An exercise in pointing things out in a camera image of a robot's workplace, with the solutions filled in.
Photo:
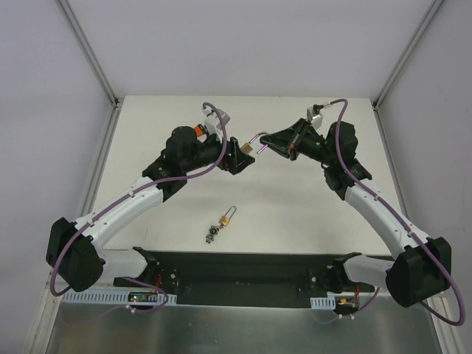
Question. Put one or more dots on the orange padlock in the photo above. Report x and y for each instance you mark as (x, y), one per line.
(200, 130)

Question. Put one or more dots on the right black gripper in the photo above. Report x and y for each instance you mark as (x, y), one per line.
(296, 140)

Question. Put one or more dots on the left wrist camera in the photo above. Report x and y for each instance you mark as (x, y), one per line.
(212, 123)

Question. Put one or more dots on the small brass padlock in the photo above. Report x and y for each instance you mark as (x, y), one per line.
(226, 218)

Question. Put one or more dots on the right aluminium frame post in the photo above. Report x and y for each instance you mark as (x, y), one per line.
(420, 31)

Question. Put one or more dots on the aluminium frame post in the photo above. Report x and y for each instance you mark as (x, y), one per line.
(420, 31)
(73, 22)

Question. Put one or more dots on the right white cable duct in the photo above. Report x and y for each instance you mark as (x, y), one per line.
(323, 303)

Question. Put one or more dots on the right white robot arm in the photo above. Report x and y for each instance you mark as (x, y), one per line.
(418, 266)

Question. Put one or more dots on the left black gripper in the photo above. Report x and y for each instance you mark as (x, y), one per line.
(231, 155)

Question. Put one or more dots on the white cable duct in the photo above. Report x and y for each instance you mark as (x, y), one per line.
(114, 297)
(323, 303)

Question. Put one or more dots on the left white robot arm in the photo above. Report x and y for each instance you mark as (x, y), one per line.
(76, 250)

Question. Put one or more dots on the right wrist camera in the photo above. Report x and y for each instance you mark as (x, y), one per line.
(315, 116)

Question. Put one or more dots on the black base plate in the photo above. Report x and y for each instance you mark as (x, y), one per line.
(240, 280)

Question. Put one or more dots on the left aluminium frame post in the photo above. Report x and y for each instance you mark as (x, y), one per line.
(73, 22)

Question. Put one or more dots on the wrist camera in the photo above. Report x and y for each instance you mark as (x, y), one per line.
(315, 116)
(212, 123)

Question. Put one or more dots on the left white cable duct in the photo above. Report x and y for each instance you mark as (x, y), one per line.
(114, 297)

